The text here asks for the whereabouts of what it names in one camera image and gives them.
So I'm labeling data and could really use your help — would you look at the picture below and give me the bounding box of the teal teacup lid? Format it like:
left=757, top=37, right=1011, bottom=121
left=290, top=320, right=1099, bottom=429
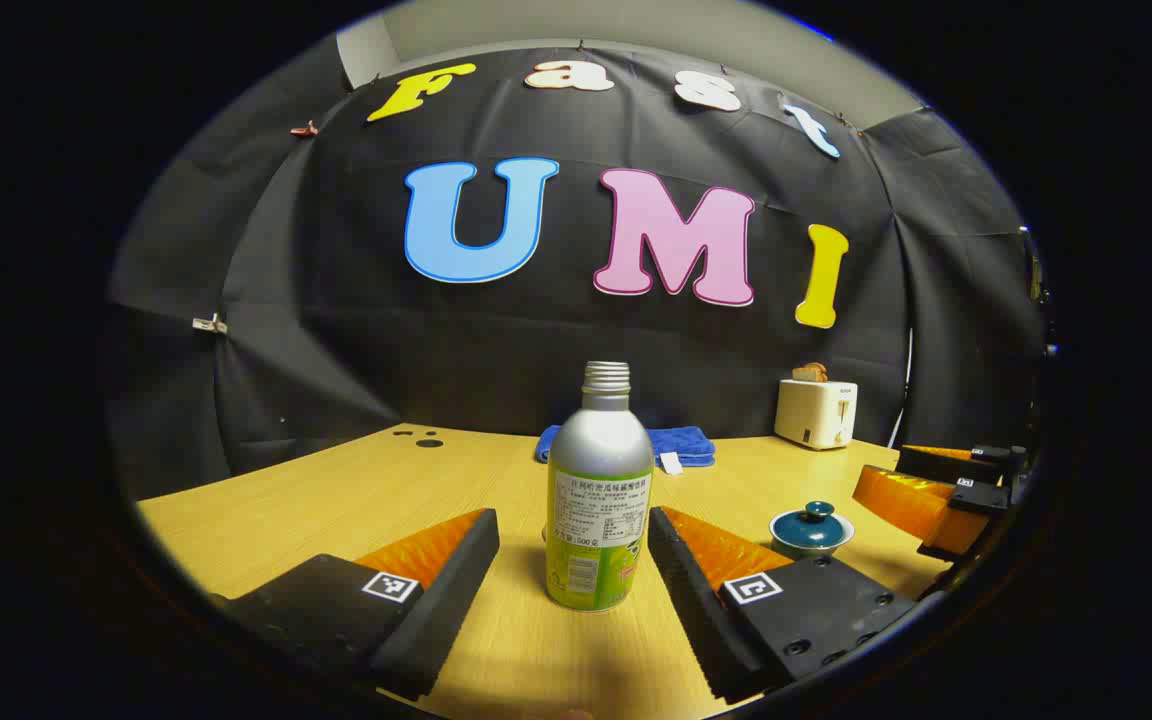
left=770, top=500, right=856, bottom=549

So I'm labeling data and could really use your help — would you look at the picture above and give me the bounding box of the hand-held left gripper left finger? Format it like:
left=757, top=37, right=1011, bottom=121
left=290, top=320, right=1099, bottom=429
left=211, top=508, right=501, bottom=701

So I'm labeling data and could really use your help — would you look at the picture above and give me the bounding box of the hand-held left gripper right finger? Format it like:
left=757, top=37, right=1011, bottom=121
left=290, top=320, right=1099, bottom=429
left=647, top=505, right=922, bottom=706

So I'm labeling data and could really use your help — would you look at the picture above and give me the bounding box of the white toaster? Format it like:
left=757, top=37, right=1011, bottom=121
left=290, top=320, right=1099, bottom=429
left=774, top=378, right=859, bottom=451

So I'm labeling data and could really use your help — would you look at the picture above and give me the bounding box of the blue folded towel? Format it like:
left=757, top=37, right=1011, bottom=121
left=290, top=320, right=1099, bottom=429
left=535, top=425, right=717, bottom=469

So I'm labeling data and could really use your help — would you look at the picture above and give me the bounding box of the silver water bottle green label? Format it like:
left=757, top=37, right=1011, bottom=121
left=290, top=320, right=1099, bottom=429
left=545, top=361, right=655, bottom=613

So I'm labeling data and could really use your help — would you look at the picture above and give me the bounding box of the black backdrop cloth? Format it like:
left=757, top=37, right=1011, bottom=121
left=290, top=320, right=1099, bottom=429
left=104, top=45, right=1047, bottom=501

